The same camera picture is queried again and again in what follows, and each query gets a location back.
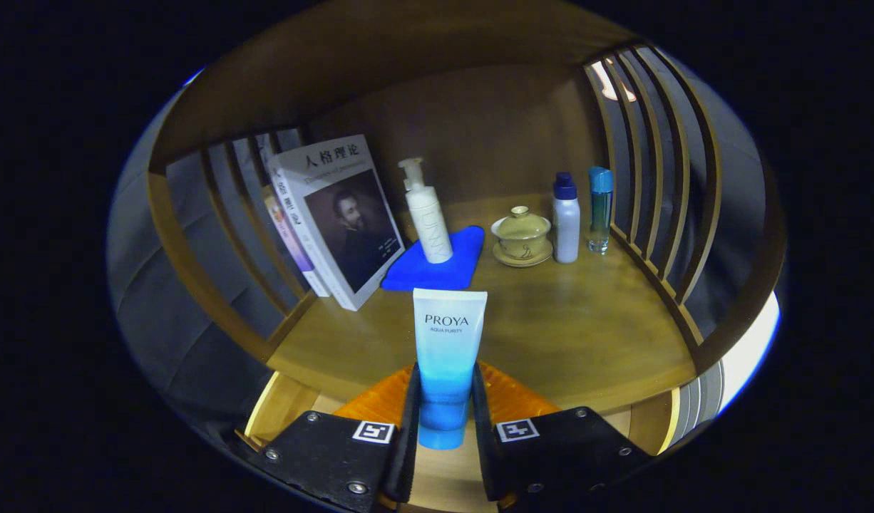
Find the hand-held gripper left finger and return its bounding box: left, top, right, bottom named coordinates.
left=227, top=362, right=423, bottom=513

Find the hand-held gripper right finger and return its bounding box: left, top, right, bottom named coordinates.
left=470, top=361, right=657, bottom=513

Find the blue cosmetic tube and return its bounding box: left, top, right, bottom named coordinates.
left=412, top=288, right=488, bottom=451

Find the wooden drawer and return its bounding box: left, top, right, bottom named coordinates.
left=243, top=370, right=684, bottom=513

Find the wooden countertop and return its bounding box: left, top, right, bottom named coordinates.
left=266, top=192, right=698, bottom=414

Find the wooden cabinet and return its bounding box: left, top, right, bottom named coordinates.
left=108, top=0, right=788, bottom=513

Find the blue cloth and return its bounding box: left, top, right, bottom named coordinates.
left=381, top=225, right=486, bottom=292

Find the beige lidded teacup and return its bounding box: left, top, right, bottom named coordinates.
left=490, top=206, right=554, bottom=268

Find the purple book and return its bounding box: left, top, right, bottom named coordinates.
left=261, top=187, right=331, bottom=299

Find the white pump bottle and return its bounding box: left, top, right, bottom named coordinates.
left=399, top=157, right=454, bottom=264

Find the white portrait book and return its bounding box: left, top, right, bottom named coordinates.
left=266, top=134, right=406, bottom=312

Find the white bottle blue cap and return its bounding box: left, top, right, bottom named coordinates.
left=552, top=172, right=582, bottom=264

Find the teal bottle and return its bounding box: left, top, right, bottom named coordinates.
left=588, top=166, right=615, bottom=254

